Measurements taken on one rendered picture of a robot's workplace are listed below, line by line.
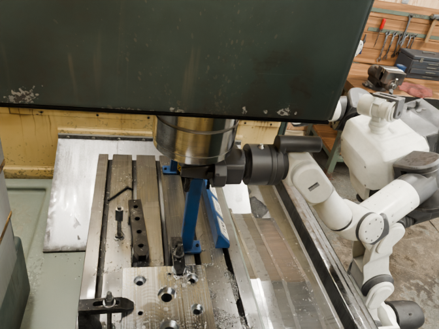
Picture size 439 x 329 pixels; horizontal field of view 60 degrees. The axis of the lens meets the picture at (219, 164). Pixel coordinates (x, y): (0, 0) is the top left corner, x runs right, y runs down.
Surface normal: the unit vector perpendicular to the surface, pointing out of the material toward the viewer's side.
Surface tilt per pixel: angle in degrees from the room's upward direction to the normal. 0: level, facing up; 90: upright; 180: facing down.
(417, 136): 23
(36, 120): 90
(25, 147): 90
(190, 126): 90
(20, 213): 0
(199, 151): 90
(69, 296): 0
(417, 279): 0
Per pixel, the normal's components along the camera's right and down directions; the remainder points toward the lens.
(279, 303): 0.18, -0.74
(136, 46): 0.18, 0.57
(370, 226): 0.46, 0.28
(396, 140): -0.24, -0.76
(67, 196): 0.20, -0.53
